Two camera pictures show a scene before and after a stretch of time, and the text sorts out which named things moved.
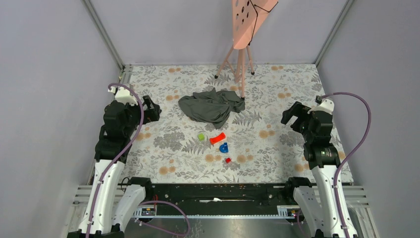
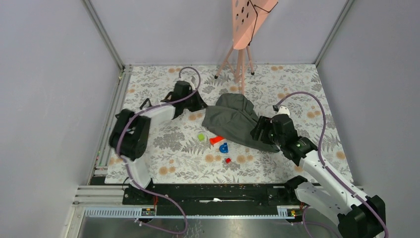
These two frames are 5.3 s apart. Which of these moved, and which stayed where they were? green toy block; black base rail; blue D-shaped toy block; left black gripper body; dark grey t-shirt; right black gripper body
Moved: left black gripper body; right black gripper body; dark grey t-shirt
Stayed: green toy block; blue D-shaped toy block; black base rail
